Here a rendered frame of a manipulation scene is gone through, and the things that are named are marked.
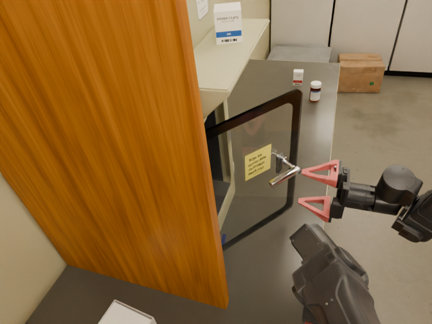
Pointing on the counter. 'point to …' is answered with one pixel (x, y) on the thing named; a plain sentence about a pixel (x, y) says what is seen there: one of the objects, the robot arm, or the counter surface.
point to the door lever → (285, 173)
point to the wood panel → (112, 140)
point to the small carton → (227, 23)
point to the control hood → (224, 63)
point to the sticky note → (258, 162)
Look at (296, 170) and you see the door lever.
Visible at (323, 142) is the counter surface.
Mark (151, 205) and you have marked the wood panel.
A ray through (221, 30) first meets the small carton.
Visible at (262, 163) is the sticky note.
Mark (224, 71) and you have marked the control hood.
